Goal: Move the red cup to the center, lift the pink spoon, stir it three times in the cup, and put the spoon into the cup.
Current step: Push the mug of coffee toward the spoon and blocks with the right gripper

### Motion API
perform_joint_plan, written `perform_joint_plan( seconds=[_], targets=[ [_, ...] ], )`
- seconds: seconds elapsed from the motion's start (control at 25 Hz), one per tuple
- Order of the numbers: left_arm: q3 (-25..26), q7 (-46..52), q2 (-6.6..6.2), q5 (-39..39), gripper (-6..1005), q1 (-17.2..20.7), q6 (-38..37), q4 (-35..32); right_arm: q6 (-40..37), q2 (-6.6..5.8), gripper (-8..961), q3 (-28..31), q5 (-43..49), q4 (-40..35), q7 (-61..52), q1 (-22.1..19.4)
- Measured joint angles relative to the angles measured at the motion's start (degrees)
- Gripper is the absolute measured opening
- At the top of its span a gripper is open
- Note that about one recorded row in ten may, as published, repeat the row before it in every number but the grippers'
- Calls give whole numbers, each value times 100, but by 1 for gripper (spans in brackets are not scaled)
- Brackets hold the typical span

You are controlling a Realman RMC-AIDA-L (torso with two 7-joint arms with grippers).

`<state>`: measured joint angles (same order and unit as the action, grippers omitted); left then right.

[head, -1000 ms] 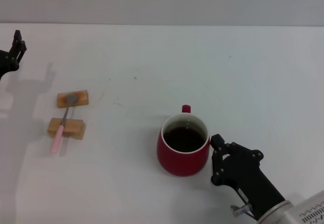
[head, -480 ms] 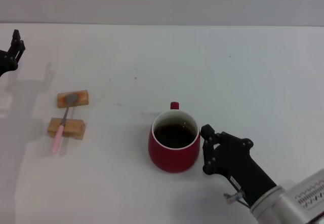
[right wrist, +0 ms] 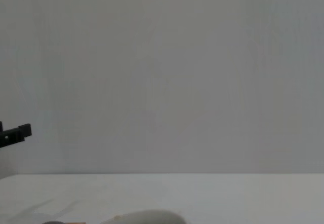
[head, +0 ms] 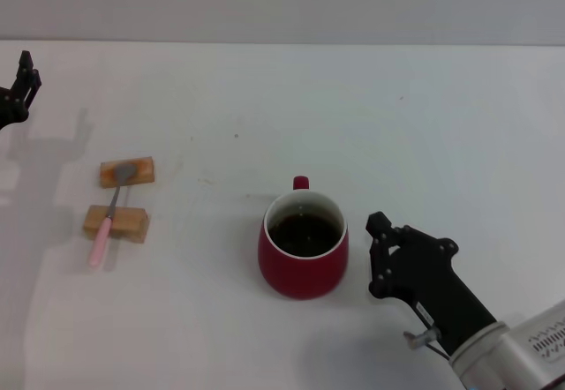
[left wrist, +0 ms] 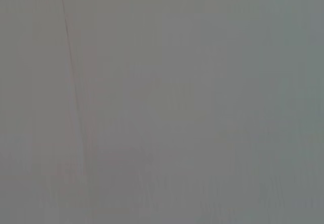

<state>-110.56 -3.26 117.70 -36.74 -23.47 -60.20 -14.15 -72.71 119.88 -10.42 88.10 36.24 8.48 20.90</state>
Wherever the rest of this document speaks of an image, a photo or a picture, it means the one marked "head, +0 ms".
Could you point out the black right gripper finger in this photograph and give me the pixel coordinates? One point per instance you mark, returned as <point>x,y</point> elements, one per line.
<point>424,240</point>
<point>377,262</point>

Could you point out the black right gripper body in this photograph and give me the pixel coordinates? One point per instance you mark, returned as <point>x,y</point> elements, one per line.
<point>441,293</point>

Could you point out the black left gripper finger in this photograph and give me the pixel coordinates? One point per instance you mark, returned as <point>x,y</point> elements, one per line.
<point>27,87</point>

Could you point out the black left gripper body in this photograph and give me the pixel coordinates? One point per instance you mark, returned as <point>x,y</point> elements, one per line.
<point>11,110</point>

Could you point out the red ceramic cup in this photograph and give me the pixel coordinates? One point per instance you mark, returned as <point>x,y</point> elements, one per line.
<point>300,279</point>

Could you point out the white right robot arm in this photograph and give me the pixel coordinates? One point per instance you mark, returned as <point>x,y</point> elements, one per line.
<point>521,354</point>

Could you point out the dark coffee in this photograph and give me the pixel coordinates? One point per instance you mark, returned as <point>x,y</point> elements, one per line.
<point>304,235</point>

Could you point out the orange stained wooden block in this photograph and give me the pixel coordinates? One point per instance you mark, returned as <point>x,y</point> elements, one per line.
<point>143,171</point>

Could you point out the plain notched wooden block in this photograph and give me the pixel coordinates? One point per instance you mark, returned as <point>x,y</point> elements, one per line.
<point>130,224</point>

